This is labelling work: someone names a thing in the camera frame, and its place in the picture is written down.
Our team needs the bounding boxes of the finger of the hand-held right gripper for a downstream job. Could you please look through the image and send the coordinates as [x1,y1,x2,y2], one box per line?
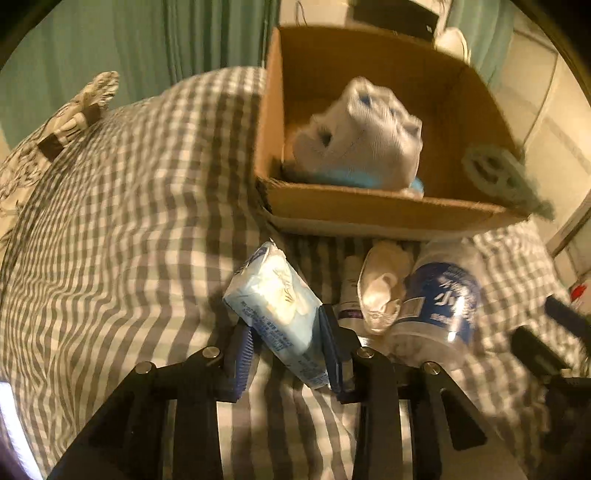
[510,295,591,444]

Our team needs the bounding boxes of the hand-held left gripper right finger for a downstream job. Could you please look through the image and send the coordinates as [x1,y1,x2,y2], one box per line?
[318,304,528,480]

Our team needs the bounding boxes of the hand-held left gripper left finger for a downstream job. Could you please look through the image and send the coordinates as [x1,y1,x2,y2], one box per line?
[47,324,254,480]

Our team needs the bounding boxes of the light blue tissue pack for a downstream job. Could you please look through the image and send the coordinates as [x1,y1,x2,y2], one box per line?
[223,240,331,390]

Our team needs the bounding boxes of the brown cardboard box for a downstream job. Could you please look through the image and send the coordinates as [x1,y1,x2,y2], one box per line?
[253,25,530,241]

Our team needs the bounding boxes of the small white tube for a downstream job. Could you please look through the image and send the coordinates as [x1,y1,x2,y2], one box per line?
[336,255,365,329]

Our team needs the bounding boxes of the white sock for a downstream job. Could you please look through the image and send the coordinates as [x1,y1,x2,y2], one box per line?
[358,241,415,336]

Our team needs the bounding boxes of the clear plastic wipes canister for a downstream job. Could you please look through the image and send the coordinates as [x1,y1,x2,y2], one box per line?
[384,240,485,370]

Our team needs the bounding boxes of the grey checkered blanket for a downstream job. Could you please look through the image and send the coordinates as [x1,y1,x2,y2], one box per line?
[0,66,578,480]

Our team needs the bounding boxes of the grey-green plastic holder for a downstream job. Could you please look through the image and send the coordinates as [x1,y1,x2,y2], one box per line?
[463,144,555,220]

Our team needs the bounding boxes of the floral patterned pillow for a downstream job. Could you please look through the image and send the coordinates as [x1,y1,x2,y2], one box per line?
[0,71,120,250]

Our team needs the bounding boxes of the white round object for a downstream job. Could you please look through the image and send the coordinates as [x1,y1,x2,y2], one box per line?
[435,27,472,64]

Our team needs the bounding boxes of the green curtain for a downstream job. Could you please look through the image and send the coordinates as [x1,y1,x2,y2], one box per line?
[0,0,281,139]

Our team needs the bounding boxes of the black box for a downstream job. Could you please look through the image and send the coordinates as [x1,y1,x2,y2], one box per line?
[352,0,440,43]

